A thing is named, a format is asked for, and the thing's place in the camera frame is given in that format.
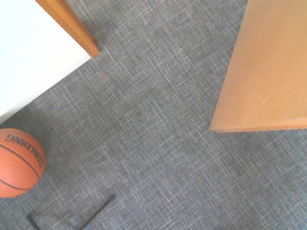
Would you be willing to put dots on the orange wooden door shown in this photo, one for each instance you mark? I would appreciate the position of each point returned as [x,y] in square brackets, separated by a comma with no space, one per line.
[268,72]

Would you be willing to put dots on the white cabinet with wooden edge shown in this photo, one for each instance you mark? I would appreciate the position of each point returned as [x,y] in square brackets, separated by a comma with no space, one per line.
[72,26]

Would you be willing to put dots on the thin black floor bar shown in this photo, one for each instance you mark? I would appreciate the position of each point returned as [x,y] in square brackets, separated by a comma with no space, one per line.
[98,211]

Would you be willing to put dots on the orange Spalding basketball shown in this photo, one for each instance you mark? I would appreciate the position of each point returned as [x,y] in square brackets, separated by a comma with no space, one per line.
[19,165]

